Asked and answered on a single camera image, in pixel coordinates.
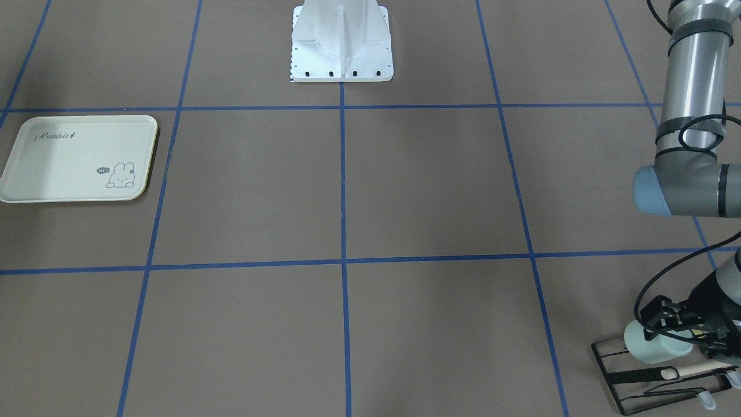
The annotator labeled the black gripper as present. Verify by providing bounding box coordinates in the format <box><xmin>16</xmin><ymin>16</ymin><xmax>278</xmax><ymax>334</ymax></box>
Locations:
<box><xmin>641</xmin><ymin>272</ymin><xmax>740</xmax><ymax>354</ymax></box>

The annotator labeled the light green cup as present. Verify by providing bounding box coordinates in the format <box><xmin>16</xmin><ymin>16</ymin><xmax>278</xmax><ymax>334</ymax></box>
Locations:
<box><xmin>623</xmin><ymin>320</ymin><xmax>694</xmax><ymax>364</ymax></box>

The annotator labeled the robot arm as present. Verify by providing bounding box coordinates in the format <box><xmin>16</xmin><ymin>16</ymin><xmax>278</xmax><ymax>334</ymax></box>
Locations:
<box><xmin>633</xmin><ymin>1</ymin><xmax>740</xmax><ymax>363</ymax></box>

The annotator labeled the cream rabbit tray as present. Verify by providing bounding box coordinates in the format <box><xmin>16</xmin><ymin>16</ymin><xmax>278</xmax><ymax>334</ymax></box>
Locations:
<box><xmin>1</xmin><ymin>115</ymin><xmax>159</xmax><ymax>203</ymax></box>

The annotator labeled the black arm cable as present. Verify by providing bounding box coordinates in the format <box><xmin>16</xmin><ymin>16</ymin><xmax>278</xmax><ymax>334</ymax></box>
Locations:
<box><xmin>634</xmin><ymin>0</ymin><xmax>741</xmax><ymax>336</ymax></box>

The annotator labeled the white central pedestal column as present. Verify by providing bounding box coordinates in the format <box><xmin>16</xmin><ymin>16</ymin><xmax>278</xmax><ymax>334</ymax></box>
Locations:
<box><xmin>289</xmin><ymin>1</ymin><xmax>394</xmax><ymax>83</ymax></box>

